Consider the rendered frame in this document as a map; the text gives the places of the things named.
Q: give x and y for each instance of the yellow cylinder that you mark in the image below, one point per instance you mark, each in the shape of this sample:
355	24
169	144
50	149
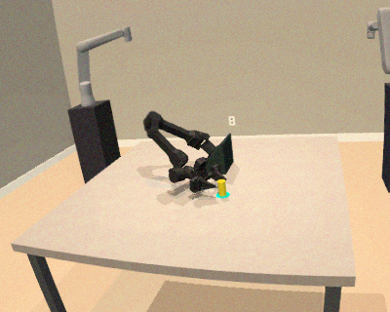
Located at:
221	187

